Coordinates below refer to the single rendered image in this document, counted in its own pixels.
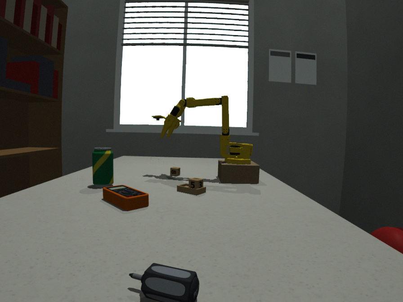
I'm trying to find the green drink can with yellow stripe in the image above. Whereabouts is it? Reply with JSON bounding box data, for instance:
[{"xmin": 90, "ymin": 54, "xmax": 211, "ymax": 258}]
[{"xmin": 92, "ymin": 147, "xmax": 114, "ymax": 187}]

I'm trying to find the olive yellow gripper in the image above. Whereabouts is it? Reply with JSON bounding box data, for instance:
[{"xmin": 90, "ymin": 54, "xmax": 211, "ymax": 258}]
[{"xmin": 152, "ymin": 114, "xmax": 181, "ymax": 138}]

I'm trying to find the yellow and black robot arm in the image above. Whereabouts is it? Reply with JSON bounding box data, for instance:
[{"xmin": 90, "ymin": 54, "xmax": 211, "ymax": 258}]
[{"xmin": 170, "ymin": 96, "xmax": 251, "ymax": 164}]

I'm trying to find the orange digital multimeter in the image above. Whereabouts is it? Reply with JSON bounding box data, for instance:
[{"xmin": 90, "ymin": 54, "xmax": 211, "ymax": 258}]
[{"xmin": 103, "ymin": 185, "xmax": 149, "ymax": 211}]

